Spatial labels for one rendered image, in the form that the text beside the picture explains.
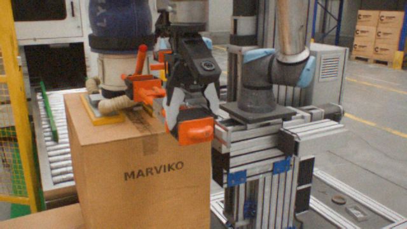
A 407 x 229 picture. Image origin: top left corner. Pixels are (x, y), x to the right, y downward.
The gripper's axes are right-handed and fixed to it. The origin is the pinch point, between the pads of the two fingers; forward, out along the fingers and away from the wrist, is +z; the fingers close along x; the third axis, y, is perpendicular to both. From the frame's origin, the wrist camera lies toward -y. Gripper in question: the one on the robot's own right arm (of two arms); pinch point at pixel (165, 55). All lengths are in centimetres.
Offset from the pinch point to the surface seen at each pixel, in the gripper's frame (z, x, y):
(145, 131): 14, -27, 57
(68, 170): 66, -47, -37
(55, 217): 66, -57, 8
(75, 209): 66, -48, 5
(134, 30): -14.6, -24.3, 40.4
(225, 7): -6, 537, -902
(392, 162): 120, 235, -35
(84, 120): 13, -42, 40
